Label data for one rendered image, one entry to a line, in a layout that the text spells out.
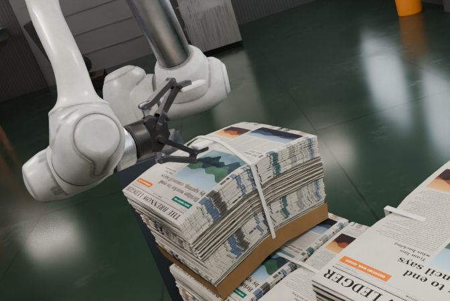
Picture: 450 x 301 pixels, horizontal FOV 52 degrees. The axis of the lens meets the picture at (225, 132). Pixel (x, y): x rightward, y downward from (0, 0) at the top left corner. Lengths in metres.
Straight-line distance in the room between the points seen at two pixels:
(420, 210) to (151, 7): 0.78
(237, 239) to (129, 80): 0.62
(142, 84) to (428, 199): 0.90
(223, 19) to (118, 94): 6.73
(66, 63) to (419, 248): 0.62
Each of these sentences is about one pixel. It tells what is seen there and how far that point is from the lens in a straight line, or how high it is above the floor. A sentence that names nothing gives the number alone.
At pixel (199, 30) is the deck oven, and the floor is 0.48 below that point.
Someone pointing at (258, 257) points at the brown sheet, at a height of 0.87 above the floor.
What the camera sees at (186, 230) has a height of 1.03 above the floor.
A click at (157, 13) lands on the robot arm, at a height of 1.41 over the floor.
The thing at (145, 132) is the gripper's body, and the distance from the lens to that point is 0.96.
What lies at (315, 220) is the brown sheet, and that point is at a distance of 1.16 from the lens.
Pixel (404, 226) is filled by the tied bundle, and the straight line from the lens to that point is 0.74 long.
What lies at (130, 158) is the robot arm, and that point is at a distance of 0.94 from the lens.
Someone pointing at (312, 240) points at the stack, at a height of 0.83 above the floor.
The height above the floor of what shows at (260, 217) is 0.95.
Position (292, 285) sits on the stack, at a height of 0.83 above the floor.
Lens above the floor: 1.49
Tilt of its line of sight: 20 degrees down
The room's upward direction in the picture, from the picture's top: 18 degrees counter-clockwise
